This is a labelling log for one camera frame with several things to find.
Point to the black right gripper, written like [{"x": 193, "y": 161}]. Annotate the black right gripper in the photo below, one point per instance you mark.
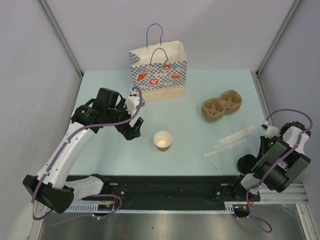
[{"x": 263, "y": 148}]

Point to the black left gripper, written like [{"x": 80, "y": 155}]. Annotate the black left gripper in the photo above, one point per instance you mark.
[{"x": 130, "y": 132}]

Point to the single brown paper cup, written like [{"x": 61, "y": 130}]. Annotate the single brown paper cup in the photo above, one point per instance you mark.
[{"x": 162, "y": 140}]

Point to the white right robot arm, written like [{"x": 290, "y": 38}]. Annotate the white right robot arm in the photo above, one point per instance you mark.
[{"x": 280, "y": 160}]

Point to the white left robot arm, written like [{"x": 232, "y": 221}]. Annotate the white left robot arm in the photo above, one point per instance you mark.
[{"x": 50, "y": 186}]

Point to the white wrapped straw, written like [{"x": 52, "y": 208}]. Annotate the white wrapped straw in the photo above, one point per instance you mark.
[
  {"x": 235, "y": 136},
  {"x": 225, "y": 148},
  {"x": 237, "y": 133},
  {"x": 228, "y": 141}
]

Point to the white wrapped straw back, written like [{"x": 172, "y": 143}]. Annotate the white wrapped straw back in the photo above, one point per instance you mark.
[{"x": 237, "y": 133}]

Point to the stack of black cup lids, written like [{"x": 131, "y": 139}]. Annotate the stack of black cup lids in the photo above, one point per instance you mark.
[{"x": 246, "y": 163}]

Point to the white wrapped straw front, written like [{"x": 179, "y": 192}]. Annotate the white wrapped straw front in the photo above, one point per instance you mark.
[{"x": 225, "y": 148}]

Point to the blue checkered paper bag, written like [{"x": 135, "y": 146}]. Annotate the blue checkered paper bag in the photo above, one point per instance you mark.
[{"x": 159, "y": 70}]

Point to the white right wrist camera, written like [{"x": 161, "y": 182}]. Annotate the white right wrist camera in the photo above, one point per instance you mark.
[{"x": 270, "y": 130}]

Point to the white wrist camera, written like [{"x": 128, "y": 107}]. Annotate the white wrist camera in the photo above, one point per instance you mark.
[
  {"x": 133, "y": 101},
  {"x": 270, "y": 130}
]

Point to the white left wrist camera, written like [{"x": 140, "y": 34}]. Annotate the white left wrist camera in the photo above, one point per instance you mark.
[{"x": 133, "y": 101}]

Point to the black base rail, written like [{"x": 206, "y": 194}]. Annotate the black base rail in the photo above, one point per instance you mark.
[{"x": 172, "y": 193}]

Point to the aluminium frame rail right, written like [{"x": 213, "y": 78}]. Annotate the aluminium frame rail right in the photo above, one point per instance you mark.
[{"x": 295, "y": 194}]

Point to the aluminium frame post right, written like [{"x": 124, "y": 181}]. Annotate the aluminium frame post right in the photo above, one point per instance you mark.
[{"x": 278, "y": 36}]

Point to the aluminium frame post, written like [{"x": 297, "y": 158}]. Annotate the aluminium frame post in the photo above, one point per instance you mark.
[
  {"x": 278, "y": 36},
  {"x": 49, "y": 15}
]

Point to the aluminium frame post left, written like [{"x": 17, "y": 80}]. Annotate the aluminium frame post left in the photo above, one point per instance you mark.
[{"x": 49, "y": 15}]

